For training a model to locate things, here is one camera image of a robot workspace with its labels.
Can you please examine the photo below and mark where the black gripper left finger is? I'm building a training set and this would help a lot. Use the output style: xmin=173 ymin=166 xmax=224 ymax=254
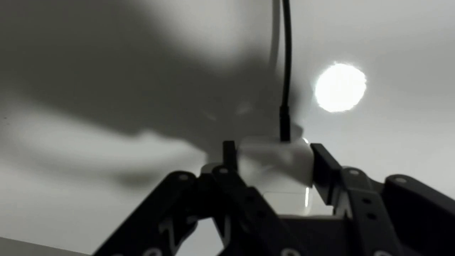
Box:
xmin=92 ymin=140 xmax=304 ymax=256

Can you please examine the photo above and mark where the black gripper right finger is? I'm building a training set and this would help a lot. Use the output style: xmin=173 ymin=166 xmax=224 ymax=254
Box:
xmin=310 ymin=143 xmax=455 ymax=256

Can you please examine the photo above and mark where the white wall charger plug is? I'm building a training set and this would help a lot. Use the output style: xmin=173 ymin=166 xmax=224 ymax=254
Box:
xmin=236 ymin=136 xmax=314 ymax=215

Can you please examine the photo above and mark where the black usb cable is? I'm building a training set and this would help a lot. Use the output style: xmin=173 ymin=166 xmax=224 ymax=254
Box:
xmin=277 ymin=0 xmax=292 ymax=143

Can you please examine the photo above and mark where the white whiteboard on table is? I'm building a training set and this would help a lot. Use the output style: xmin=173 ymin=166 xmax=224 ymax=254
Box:
xmin=0 ymin=0 xmax=455 ymax=252

